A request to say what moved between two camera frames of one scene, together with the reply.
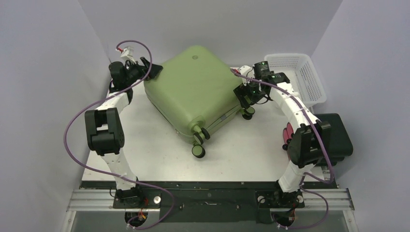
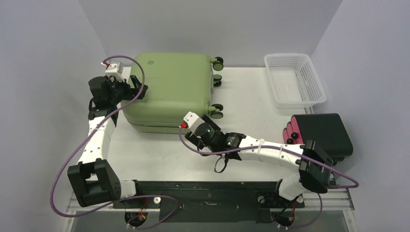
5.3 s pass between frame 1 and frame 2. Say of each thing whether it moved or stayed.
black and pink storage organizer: stayed
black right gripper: moved
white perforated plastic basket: stayed
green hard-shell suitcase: moved
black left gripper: moved
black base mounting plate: stayed
